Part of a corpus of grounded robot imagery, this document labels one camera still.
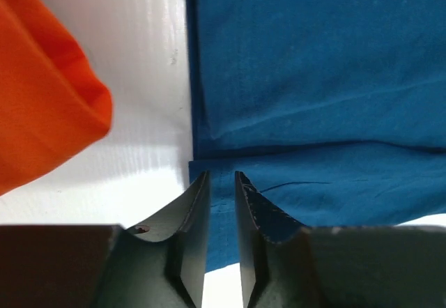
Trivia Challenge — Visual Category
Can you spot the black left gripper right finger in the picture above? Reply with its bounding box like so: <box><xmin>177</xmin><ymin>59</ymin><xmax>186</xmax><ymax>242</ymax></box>
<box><xmin>235</xmin><ymin>171</ymin><xmax>445</xmax><ymax>307</ymax></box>

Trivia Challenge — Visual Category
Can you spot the folded orange t shirt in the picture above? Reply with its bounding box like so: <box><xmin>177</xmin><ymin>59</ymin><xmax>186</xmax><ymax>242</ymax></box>
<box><xmin>1</xmin><ymin>0</ymin><xmax>113</xmax><ymax>193</ymax></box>

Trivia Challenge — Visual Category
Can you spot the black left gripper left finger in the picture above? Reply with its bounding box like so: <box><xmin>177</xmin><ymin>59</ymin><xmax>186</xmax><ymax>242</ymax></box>
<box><xmin>1</xmin><ymin>172</ymin><xmax>210</xmax><ymax>307</ymax></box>

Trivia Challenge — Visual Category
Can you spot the blue t shirt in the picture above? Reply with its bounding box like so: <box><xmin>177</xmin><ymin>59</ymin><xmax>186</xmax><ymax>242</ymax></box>
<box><xmin>186</xmin><ymin>0</ymin><xmax>445</xmax><ymax>271</ymax></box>

